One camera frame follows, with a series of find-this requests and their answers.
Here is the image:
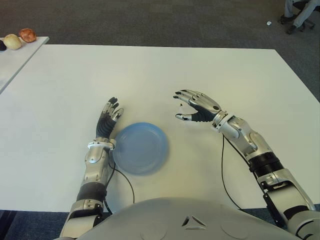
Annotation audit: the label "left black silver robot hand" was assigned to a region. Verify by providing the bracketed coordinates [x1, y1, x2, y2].
[95, 96, 125, 139]

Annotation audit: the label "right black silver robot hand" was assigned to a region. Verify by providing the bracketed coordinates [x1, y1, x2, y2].
[171, 88, 223, 124]

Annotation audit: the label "blue round plate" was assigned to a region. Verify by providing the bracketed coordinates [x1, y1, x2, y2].
[111, 121, 170, 176]

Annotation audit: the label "white side table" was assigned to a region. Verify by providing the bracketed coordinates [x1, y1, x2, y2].
[0, 36, 50, 95]

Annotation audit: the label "grey robot torso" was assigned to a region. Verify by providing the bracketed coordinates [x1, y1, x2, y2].
[77, 197, 298, 240]

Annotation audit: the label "pale yellow bread roll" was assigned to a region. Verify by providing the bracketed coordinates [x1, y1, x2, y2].
[2, 34, 23, 51]

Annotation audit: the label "seated person grey trousers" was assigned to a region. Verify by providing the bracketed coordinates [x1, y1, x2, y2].
[278, 0, 315, 35]

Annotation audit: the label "black office chair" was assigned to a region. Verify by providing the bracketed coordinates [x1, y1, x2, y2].
[291, 0, 320, 32]

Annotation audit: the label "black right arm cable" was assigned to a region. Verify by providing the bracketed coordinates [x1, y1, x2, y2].
[221, 136, 245, 210]

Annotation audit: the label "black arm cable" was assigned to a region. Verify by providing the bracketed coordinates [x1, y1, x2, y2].
[104, 159, 136, 216]
[221, 136, 245, 210]

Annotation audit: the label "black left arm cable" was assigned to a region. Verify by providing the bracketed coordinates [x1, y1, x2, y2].
[104, 159, 136, 216]

